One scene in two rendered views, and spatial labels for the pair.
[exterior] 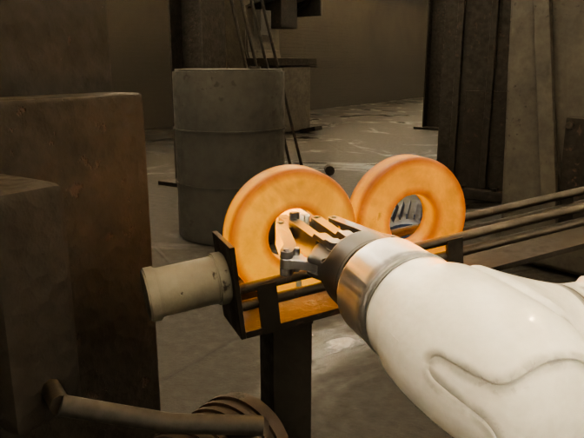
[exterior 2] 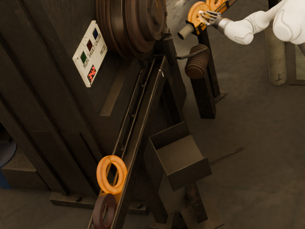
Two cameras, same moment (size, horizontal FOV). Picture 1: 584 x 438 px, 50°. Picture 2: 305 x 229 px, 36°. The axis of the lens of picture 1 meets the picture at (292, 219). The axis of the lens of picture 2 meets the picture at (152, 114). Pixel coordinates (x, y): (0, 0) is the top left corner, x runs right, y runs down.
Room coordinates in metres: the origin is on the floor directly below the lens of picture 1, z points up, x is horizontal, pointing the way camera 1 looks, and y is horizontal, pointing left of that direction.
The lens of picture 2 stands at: (-1.64, 0.60, 2.45)
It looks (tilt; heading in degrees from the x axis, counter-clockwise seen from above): 46 degrees down; 357
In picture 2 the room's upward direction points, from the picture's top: 21 degrees counter-clockwise
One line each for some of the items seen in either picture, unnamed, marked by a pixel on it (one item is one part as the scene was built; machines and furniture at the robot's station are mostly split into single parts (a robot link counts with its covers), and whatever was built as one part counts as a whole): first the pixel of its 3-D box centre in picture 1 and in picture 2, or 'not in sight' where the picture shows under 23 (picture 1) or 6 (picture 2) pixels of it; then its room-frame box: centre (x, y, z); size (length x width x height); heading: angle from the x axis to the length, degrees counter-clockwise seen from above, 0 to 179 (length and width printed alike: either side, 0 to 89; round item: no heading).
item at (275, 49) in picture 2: not in sight; (275, 52); (0.59, -0.43, 0.26); 0.12 x 0.12 x 0.52
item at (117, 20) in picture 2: not in sight; (135, 12); (0.38, 0.40, 1.11); 0.47 x 0.06 x 0.47; 147
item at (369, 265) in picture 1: (395, 295); (225, 26); (0.48, -0.09, 0.72); 0.09 x 0.06 x 0.09; 112
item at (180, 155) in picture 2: not in sight; (191, 187); (-0.20, 0.48, 0.36); 0.26 x 0.20 x 0.72; 2
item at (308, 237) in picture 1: (312, 244); (207, 18); (0.61, -0.02, 0.73); 0.11 x 0.01 x 0.04; 23
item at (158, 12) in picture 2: not in sight; (153, 12); (0.32, 0.32, 1.11); 0.28 x 0.06 x 0.28; 147
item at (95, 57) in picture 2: not in sight; (91, 53); (0.15, 0.68, 1.15); 0.26 x 0.02 x 0.18; 147
